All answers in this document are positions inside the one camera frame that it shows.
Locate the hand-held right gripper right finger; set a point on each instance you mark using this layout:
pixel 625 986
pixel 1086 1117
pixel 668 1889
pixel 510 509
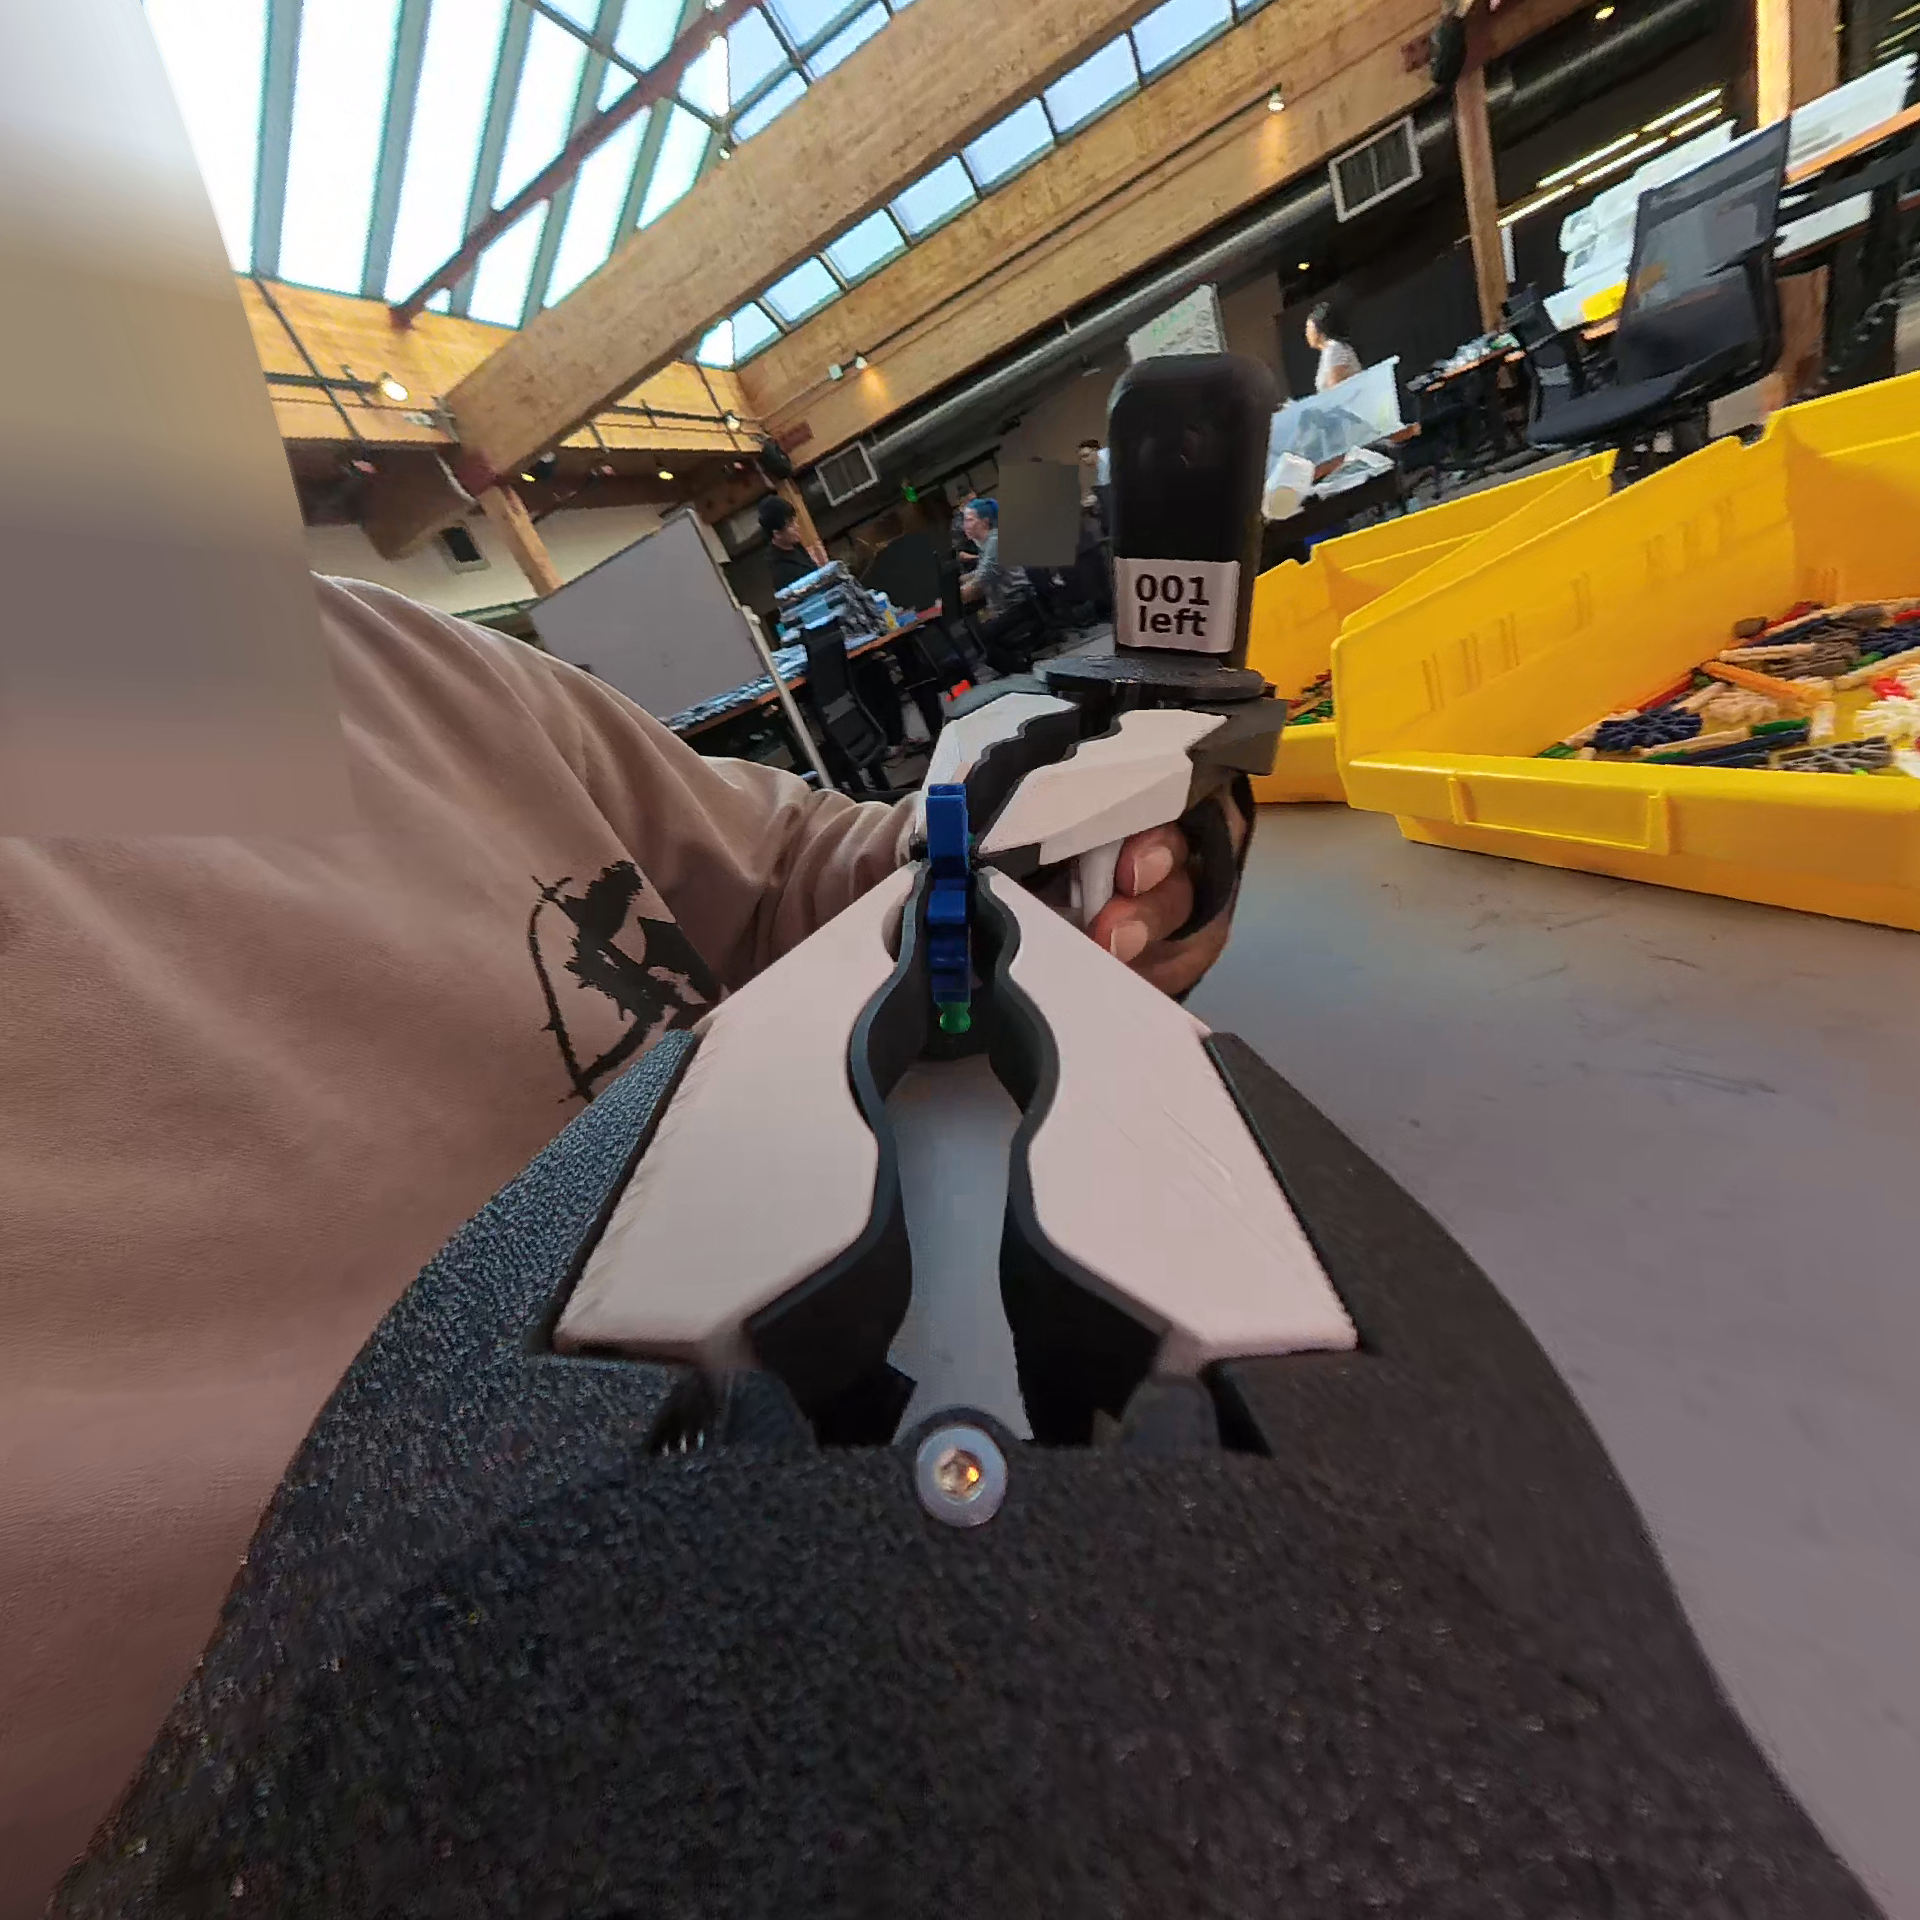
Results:
pixel 1172 1184

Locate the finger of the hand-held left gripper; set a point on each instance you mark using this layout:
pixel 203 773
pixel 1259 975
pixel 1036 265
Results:
pixel 1125 780
pixel 990 735

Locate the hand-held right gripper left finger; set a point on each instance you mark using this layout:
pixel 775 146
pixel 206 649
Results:
pixel 750 1184

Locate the large blue connector fan assembly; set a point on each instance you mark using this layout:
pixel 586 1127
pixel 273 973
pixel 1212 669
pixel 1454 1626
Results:
pixel 950 902

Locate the yellow storage bin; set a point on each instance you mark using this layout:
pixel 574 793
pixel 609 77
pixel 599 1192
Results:
pixel 1575 839
pixel 1350 599

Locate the pile of toy pieces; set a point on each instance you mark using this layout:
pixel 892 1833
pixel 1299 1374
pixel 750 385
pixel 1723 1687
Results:
pixel 1757 692
pixel 1308 697

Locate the person's left forearm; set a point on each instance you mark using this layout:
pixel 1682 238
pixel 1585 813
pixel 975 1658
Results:
pixel 811 856

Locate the person's left hand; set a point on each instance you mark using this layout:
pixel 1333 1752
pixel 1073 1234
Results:
pixel 1156 902

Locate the white writing board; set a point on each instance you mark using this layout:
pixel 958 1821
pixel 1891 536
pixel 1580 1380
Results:
pixel 1175 324

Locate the black office chair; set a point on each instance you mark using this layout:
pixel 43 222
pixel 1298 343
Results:
pixel 844 704
pixel 1682 300

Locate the clear plastic bag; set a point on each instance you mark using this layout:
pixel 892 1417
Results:
pixel 1337 434

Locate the cluttered background work table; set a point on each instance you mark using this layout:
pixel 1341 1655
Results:
pixel 811 645

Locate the grey rolling partition board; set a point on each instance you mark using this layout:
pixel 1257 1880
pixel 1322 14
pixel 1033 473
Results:
pixel 646 616

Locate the wall air vent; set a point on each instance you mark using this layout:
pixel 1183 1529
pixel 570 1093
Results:
pixel 847 473
pixel 1377 169

